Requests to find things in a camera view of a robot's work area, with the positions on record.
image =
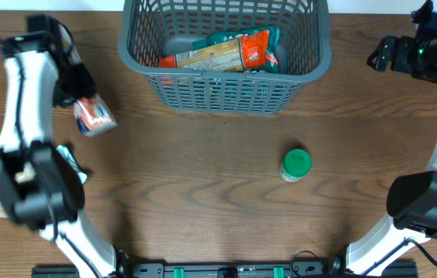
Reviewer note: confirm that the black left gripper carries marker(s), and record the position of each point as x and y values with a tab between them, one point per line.
86	86

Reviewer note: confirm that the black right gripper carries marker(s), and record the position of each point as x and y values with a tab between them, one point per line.
389	54

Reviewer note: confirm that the colourful tissue pack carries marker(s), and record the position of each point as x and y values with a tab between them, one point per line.
93	116

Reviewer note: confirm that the light teal small pouch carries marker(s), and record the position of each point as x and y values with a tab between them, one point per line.
69	157

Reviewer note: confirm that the green Nescafe coffee bag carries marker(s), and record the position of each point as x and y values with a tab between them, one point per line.
272	42

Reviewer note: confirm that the orange spaghetti packet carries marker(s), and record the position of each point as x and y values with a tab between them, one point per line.
227	53

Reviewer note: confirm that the green lid jar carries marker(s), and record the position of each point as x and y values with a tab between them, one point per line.
295	165

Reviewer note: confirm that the beige grain bag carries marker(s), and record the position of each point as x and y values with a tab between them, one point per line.
20	177

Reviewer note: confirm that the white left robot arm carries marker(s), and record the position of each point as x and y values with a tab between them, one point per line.
39	188

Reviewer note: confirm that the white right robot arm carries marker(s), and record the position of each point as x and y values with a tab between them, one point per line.
411	207

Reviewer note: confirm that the grey plastic basket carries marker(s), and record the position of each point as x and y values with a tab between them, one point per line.
154	29

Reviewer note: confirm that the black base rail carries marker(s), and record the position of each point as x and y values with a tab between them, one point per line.
311	268

